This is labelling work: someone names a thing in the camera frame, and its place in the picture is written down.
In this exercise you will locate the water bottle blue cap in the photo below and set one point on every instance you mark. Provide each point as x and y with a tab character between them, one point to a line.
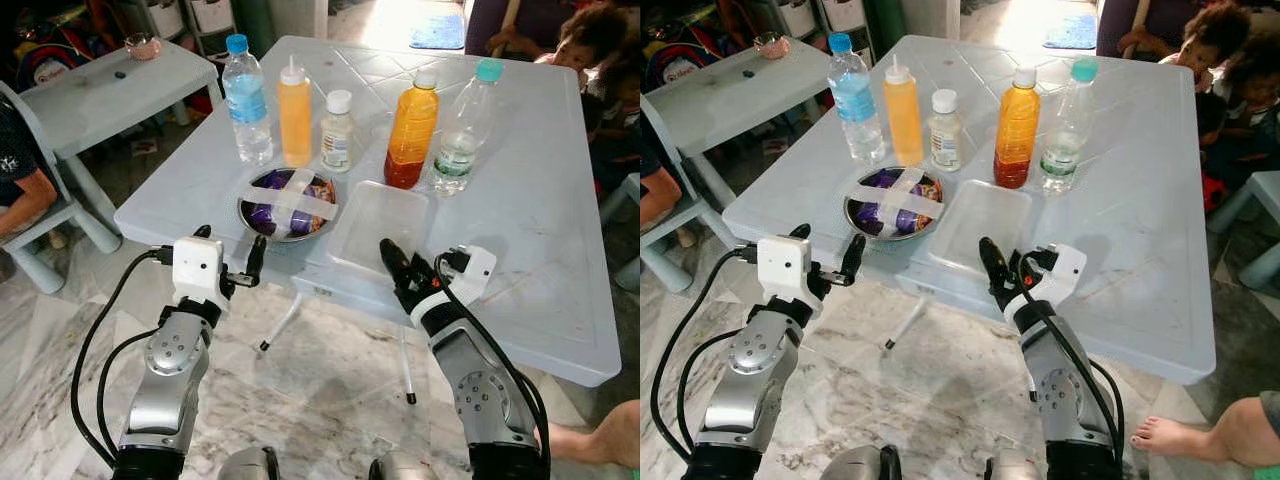
857	105
247	105

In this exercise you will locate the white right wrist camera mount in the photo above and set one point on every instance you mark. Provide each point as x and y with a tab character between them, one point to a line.
475	272
1065	270

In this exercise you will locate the small light blue plastic table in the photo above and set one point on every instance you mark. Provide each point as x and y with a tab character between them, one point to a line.
110	100
735	100

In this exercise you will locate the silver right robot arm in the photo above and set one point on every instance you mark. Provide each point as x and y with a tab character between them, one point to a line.
1065	385
480	385

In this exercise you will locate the taped steel bowl purple packets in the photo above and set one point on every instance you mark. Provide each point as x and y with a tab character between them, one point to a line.
895	203
290	205

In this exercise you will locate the grey robot right leg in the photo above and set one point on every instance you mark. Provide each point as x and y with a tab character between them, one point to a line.
1012	468
400	468

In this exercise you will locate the orange squeeze bottle white nozzle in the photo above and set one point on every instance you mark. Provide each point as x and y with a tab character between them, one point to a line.
903	120
295	120

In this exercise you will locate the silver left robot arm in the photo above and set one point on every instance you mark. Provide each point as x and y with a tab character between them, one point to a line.
170	370
755	370

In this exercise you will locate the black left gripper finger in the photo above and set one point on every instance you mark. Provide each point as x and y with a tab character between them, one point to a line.
800	231
256	258
203	232
853	258

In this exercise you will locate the person in purple clothes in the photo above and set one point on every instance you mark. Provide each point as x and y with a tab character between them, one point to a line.
485	15
1115	20

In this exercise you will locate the small pink glass cup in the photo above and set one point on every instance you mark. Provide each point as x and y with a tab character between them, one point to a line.
771	46
143	47

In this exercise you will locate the clear bottle teal cap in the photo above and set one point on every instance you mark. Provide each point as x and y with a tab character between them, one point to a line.
462	140
1065	140

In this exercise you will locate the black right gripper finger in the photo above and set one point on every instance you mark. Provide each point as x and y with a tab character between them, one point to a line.
992	258
395	260

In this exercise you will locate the curly haired child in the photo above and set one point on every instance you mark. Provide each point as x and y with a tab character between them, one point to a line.
1200	60
1250	100
580	55

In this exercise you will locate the clear rectangular plastic container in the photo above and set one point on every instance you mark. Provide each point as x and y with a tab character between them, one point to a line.
975	215
370	215

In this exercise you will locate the large light blue plastic table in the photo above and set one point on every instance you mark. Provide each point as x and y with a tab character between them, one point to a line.
1120	200
520	200

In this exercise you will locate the white plastic drawer cabinet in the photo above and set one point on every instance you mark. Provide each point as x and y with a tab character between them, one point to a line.
210	15
845	12

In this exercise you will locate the blue door mat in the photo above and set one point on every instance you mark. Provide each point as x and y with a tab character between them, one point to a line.
437	32
1070	32

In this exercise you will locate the orange juice bottle white cap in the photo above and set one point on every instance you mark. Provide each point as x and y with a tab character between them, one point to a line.
412	130
1017	130

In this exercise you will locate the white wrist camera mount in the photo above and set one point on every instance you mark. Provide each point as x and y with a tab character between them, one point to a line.
783	268
197	268
1065	270
475	272

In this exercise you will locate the grey robot left leg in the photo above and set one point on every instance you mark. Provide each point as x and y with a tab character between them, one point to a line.
245	466
855	466

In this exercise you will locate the person's bare leg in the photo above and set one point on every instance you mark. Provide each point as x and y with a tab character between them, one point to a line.
1200	440
600	435

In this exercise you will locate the dark green cylinder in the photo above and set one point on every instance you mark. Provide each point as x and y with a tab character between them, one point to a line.
255	20
887	18

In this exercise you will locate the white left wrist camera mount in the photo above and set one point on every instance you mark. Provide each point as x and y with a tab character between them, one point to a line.
783	268
197	268

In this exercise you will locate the grey robot leg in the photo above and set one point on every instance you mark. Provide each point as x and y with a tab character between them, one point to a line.
245	466
1012	468
400	468
855	466

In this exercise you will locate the small clear bottle white cap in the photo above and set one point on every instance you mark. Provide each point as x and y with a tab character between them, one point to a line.
945	140
338	140

